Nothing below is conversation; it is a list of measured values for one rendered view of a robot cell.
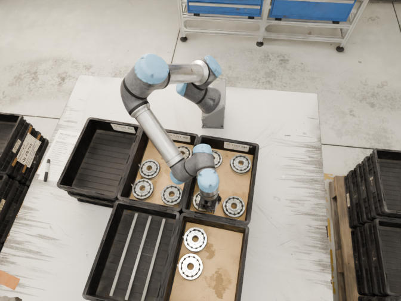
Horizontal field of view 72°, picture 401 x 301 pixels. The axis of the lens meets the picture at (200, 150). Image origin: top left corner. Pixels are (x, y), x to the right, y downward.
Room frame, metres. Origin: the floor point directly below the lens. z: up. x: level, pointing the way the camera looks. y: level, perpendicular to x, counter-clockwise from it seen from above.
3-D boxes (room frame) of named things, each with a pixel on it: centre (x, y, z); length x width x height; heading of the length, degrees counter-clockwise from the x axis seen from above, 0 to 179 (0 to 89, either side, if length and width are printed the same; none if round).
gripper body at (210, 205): (0.36, -0.02, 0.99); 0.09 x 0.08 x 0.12; 160
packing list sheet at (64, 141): (0.78, 0.80, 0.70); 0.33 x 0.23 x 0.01; 168
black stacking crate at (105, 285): (0.17, 0.30, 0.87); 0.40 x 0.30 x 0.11; 164
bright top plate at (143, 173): (0.58, 0.26, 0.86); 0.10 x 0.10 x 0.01
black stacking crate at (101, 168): (0.64, 0.49, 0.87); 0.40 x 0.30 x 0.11; 164
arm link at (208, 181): (0.37, -0.02, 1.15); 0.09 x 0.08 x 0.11; 5
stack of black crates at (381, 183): (0.50, -1.16, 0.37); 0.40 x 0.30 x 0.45; 168
